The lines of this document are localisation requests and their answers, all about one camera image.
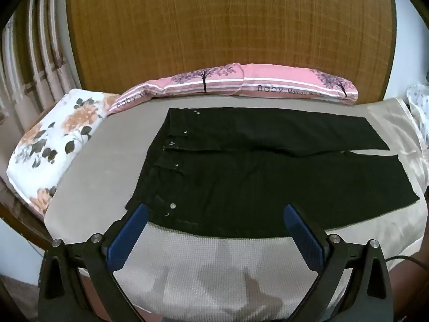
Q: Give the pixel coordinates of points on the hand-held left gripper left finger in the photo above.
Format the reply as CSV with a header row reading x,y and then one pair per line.
x,y
129,238

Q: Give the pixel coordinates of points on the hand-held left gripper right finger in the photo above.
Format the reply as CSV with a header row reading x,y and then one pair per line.
x,y
303,238

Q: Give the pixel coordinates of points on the black pants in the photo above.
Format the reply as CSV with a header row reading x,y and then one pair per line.
x,y
268,181

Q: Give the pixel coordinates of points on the white floral pillow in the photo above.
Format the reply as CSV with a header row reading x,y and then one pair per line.
x,y
57,147

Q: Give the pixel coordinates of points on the beige satin sheet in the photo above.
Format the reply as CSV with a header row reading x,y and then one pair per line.
x,y
398,124

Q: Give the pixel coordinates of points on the pink striped tree-print pillow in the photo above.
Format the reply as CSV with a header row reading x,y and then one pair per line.
x,y
295,84
187,80

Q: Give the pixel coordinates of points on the white dotted cloth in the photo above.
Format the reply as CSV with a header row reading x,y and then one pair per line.
x,y
420,107

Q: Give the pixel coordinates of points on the beige curtain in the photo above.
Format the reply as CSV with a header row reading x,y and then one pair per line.
x,y
30,60

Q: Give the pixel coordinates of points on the wooden headboard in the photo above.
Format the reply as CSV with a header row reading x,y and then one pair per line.
x,y
231,23

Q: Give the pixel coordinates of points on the dark wooden bed frame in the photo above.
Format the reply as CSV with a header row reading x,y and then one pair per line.
x,y
20,223

